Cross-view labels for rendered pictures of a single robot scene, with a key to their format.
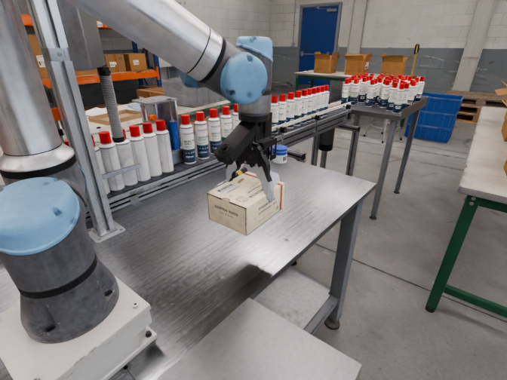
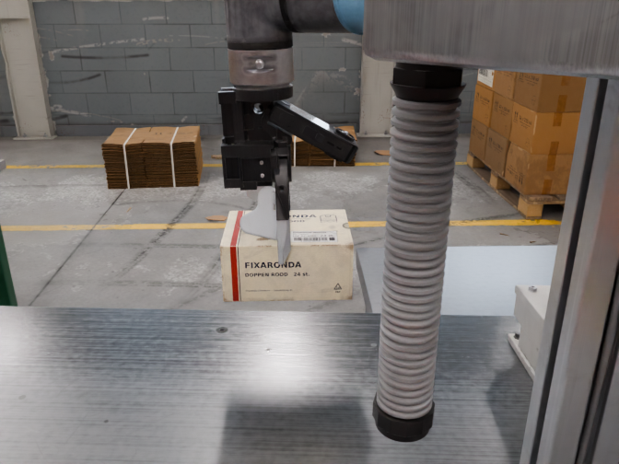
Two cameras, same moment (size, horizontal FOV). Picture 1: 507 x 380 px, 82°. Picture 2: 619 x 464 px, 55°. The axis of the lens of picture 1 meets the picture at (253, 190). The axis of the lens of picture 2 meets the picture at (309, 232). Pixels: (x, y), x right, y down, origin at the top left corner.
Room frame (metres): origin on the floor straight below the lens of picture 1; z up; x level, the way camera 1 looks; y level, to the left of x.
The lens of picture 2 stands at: (1.07, 0.59, 1.31)
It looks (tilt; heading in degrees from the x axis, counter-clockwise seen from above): 22 degrees down; 231
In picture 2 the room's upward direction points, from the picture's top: straight up
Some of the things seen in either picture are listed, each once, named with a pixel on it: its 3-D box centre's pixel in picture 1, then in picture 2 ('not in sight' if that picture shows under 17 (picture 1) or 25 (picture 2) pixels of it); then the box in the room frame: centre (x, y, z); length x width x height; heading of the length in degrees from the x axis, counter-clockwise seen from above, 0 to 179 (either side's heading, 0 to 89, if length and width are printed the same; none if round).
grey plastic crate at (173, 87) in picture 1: (199, 90); not in sight; (3.06, 0.54, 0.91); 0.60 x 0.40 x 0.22; 146
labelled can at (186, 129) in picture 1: (187, 139); not in sight; (1.17, 0.27, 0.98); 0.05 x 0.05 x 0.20
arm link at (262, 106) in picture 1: (253, 103); (261, 68); (0.67, 0.00, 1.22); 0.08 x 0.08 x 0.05
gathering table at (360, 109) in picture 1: (367, 150); not in sight; (2.52, -1.03, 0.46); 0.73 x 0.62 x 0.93; 139
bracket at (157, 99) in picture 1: (155, 99); not in sight; (1.19, 0.39, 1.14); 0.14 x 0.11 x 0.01; 139
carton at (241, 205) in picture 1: (247, 200); (287, 252); (0.65, 0.02, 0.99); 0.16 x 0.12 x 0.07; 143
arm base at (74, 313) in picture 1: (66, 285); not in sight; (0.38, 0.33, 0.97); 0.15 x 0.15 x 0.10
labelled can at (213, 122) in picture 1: (214, 132); not in sight; (1.28, 0.17, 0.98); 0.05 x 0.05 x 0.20
